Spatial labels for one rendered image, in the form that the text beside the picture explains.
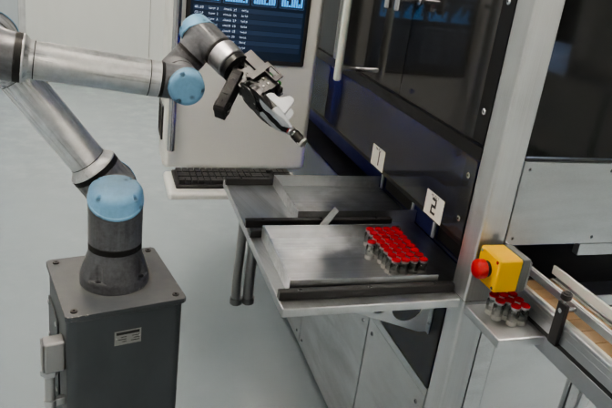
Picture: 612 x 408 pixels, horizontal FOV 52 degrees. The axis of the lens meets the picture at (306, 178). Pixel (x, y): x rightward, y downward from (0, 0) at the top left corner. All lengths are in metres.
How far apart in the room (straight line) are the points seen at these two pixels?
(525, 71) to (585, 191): 0.33
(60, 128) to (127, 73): 0.24
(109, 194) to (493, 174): 0.79
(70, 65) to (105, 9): 5.31
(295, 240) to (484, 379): 0.54
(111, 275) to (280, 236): 0.40
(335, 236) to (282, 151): 0.70
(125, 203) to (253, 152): 0.89
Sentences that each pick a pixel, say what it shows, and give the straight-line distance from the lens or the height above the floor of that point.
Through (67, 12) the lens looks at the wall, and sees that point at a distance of 6.63.
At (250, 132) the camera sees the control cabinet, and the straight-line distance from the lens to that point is 2.16.
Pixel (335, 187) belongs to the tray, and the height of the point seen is 0.88.
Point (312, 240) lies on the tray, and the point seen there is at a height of 0.88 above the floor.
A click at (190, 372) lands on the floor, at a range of 2.52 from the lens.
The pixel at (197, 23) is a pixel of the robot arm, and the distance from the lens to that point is 1.47.
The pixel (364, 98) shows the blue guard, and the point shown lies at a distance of 1.89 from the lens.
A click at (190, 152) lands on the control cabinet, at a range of 2.15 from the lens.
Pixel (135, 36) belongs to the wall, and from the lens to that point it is 6.66.
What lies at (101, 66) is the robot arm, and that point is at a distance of 1.32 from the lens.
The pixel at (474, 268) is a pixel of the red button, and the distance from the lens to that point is 1.30.
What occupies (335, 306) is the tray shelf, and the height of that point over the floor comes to 0.88.
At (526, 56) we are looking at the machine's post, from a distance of 1.26.
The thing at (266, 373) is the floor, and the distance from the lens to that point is 2.54.
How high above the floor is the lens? 1.55
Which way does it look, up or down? 20 degrees down
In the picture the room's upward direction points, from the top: 7 degrees clockwise
